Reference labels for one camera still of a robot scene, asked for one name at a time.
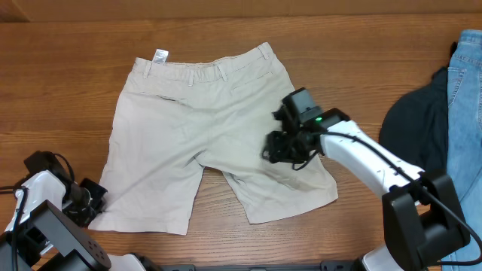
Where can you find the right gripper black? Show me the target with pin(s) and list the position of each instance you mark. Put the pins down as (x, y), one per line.
(281, 147)

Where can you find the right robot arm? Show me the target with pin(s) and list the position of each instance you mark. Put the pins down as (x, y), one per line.
(423, 221)

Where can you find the dark navy shirt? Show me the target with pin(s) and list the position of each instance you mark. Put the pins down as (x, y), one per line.
(421, 127)

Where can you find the blue denim jeans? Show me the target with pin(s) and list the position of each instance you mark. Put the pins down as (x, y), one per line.
(464, 125)

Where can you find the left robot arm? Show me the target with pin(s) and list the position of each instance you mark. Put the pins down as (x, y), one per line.
(52, 211)

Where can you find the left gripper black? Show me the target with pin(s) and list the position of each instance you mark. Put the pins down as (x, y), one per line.
(98, 193)

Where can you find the beige shorts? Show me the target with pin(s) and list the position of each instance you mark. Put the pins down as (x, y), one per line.
(173, 120)

